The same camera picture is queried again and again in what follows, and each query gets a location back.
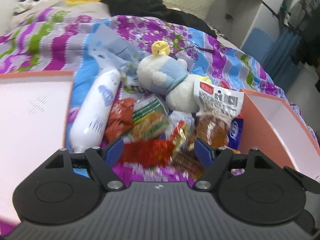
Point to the white spray bottle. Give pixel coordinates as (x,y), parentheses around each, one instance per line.
(89,126)

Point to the shiny red snack packet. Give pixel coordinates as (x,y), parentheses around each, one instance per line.
(148,153)

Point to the pink box lid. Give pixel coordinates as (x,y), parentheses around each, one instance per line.
(34,109)

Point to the light blue plastic bag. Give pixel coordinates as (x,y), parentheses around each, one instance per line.
(111,51)

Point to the white cabinet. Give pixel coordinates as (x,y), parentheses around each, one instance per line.
(237,18)

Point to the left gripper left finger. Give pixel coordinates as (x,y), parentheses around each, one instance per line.
(102,160)

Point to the clear orange snack packet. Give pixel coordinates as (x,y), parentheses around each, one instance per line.
(183,157)

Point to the white-top brown snack packet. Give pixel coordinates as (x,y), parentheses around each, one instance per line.
(218,107)

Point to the blue curtain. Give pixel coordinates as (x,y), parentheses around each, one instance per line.
(277,61)

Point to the blue white snack bag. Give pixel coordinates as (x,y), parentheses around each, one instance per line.
(235,132)

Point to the crumpled brown-red snack wrapper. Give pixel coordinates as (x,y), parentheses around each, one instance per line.
(120,119)

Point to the green yellow snack packet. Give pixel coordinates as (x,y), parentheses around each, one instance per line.
(150,118)

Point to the pink cardboard box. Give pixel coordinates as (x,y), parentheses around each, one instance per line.
(272,126)

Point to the black clothing pile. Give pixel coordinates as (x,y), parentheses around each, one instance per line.
(157,9)

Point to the white blue plush toy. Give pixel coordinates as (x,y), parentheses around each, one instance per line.
(163,75)

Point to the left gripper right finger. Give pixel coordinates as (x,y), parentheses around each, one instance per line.
(215,161)

